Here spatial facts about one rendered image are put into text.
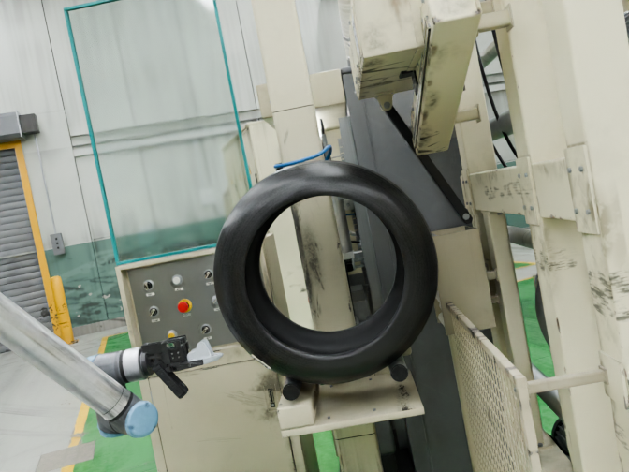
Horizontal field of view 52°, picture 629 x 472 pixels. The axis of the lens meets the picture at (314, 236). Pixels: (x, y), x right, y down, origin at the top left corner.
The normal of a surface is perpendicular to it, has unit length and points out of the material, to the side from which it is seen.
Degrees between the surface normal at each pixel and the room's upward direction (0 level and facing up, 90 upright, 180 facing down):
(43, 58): 90
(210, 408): 90
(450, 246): 90
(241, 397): 90
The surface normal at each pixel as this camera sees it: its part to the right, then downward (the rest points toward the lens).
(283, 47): -0.05, 0.06
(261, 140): 0.26, 0.00
